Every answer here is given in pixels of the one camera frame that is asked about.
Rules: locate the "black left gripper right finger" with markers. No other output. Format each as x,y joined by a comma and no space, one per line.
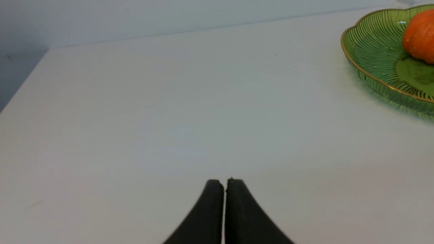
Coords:
245,220

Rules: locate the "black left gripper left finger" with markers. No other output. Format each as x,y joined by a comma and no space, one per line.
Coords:
203,224

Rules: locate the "green ribbed glass plate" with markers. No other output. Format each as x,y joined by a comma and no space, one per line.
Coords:
373,47

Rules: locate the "small orange pumpkin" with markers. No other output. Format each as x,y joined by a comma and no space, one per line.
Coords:
418,38

